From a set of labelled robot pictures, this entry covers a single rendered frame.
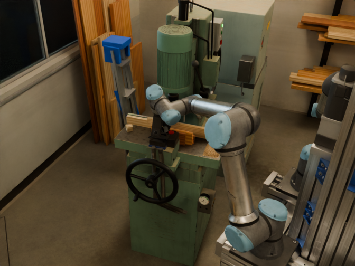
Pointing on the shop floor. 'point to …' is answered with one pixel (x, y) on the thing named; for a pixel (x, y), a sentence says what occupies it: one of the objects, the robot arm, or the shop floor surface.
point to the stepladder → (122, 41)
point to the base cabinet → (169, 219)
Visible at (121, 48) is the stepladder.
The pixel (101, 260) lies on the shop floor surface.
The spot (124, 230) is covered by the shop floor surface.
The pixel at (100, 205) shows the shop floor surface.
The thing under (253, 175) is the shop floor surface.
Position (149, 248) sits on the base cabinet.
